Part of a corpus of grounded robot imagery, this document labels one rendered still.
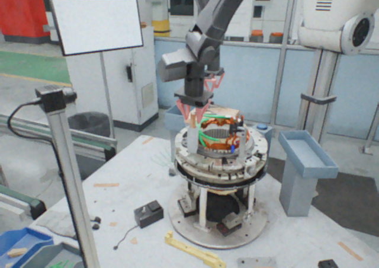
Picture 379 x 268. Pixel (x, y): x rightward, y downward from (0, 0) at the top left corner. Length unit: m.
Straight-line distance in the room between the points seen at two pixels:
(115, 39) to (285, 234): 1.41
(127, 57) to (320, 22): 2.32
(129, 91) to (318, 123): 2.38
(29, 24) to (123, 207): 3.63
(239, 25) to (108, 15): 1.67
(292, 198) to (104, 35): 1.36
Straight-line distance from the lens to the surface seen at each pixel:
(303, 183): 1.06
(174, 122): 1.22
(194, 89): 0.74
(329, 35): 1.10
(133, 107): 3.25
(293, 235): 1.09
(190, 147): 0.85
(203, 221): 0.99
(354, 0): 1.07
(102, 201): 1.21
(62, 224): 1.14
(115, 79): 3.27
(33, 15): 4.44
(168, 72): 0.68
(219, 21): 0.65
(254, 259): 0.97
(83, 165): 2.57
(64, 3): 1.71
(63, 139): 0.60
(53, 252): 1.05
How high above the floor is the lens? 1.56
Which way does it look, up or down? 26 degrees down
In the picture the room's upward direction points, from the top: straight up
